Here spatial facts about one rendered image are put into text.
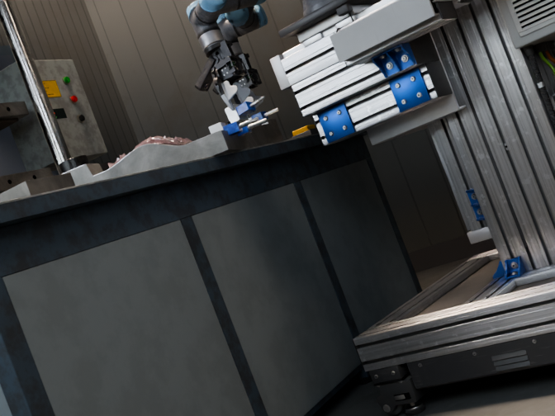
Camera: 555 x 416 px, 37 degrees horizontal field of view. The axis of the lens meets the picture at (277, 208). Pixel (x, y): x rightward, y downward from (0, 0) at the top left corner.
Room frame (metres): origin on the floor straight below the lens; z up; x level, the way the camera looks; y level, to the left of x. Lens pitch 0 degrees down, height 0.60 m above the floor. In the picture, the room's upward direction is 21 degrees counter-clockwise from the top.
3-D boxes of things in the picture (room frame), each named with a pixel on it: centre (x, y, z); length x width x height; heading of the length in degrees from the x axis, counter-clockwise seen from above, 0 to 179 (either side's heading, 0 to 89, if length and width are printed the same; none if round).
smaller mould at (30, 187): (1.95, 0.56, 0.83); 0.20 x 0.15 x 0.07; 61
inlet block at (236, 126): (2.21, 0.03, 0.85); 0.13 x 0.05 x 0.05; 78
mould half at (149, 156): (2.31, 0.28, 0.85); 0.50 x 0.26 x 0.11; 78
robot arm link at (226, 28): (2.82, -0.05, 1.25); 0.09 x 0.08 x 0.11; 76
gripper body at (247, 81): (2.82, -0.05, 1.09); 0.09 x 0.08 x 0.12; 63
